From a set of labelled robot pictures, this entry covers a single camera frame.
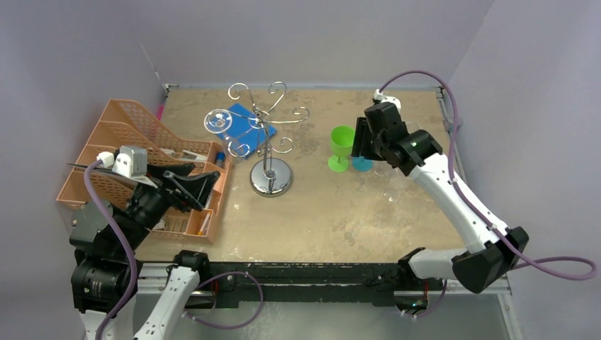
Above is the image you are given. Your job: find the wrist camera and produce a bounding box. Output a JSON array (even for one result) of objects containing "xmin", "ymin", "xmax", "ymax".
[
  {"xmin": 372, "ymin": 89, "xmax": 401, "ymax": 110},
  {"xmin": 96, "ymin": 145, "xmax": 148, "ymax": 179}
]

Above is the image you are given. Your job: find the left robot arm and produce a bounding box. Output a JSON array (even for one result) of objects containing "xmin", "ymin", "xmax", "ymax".
[{"xmin": 69, "ymin": 159, "xmax": 220, "ymax": 339}]

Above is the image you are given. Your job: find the orange plastic desk organizer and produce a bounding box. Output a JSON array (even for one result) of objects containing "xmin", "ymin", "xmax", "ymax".
[{"xmin": 57, "ymin": 99, "xmax": 232, "ymax": 244}]

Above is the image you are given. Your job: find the green plastic wine glass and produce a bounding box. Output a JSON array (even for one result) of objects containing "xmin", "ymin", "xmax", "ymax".
[{"xmin": 327, "ymin": 125, "xmax": 355, "ymax": 173}]

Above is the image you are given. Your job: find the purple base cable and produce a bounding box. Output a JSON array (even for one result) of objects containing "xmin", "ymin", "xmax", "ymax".
[{"xmin": 183, "ymin": 271, "xmax": 265, "ymax": 330}]

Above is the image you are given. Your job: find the blue square mat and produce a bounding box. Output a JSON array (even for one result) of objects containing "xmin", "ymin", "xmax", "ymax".
[{"xmin": 226, "ymin": 103, "xmax": 265, "ymax": 159}]

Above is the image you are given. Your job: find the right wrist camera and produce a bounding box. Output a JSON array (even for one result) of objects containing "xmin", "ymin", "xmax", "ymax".
[{"xmin": 372, "ymin": 89, "xmax": 401, "ymax": 110}]

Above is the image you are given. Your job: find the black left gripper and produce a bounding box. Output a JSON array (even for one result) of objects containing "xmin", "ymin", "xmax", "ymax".
[{"xmin": 116, "ymin": 160, "xmax": 218, "ymax": 251}]

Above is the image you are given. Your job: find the chrome wine glass rack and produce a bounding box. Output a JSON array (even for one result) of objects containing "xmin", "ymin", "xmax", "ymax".
[{"xmin": 228, "ymin": 81, "xmax": 310, "ymax": 198}]

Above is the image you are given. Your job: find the blue plastic wine glass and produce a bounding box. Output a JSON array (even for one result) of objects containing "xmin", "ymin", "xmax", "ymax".
[{"xmin": 351, "ymin": 157, "xmax": 373, "ymax": 172}]

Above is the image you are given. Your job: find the clear wine glass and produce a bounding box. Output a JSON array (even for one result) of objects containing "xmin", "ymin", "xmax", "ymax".
[
  {"xmin": 373, "ymin": 161, "xmax": 393, "ymax": 177},
  {"xmin": 381, "ymin": 171, "xmax": 402, "ymax": 205},
  {"xmin": 204, "ymin": 108, "xmax": 249, "ymax": 164}
]

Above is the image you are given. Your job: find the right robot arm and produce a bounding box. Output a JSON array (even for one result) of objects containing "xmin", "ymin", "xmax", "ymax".
[{"xmin": 352, "ymin": 101, "xmax": 529, "ymax": 293}]

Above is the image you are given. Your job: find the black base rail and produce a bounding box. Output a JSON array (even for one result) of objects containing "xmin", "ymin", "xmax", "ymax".
[{"xmin": 199, "ymin": 261, "xmax": 442, "ymax": 310}]

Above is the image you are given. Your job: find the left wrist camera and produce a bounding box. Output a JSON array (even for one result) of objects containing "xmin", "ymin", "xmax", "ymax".
[{"xmin": 96, "ymin": 145, "xmax": 148, "ymax": 179}]

